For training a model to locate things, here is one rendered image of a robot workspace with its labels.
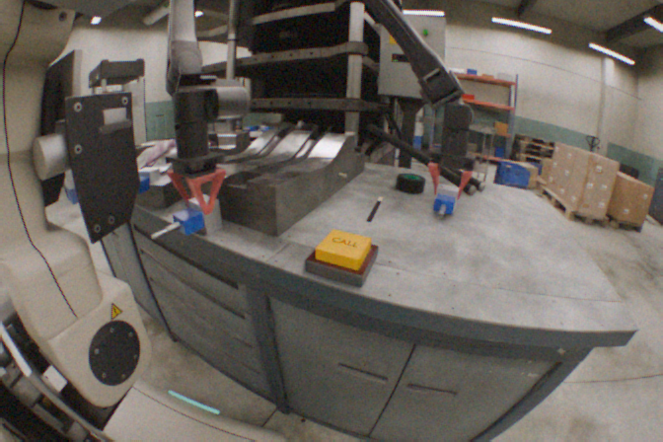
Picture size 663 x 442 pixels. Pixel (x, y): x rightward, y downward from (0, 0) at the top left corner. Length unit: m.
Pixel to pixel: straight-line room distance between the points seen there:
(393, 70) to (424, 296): 1.02
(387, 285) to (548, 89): 7.44
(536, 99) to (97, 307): 7.60
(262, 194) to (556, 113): 7.54
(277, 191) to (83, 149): 0.28
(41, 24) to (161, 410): 0.86
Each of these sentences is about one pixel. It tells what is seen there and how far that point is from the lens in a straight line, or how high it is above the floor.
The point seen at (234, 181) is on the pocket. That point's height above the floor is 0.88.
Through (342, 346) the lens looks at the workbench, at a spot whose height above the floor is 0.59.
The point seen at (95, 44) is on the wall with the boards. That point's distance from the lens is 8.06.
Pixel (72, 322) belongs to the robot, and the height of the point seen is 0.81.
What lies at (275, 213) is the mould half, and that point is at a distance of 0.41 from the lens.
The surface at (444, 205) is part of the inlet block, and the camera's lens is 0.55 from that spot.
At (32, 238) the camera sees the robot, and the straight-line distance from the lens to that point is 0.36.
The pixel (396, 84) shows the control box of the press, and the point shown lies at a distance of 1.20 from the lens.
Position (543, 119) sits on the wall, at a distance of 7.52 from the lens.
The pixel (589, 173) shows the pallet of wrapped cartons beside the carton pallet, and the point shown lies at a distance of 3.90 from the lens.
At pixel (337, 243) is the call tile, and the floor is 0.84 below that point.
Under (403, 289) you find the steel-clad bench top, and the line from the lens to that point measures 0.34.
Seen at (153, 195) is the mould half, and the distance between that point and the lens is 0.63.
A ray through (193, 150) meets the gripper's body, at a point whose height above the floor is 0.95.
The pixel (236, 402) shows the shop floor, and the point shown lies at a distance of 1.14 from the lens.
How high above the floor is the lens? 1.02
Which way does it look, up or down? 20 degrees down
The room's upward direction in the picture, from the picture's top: 2 degrees clockwise
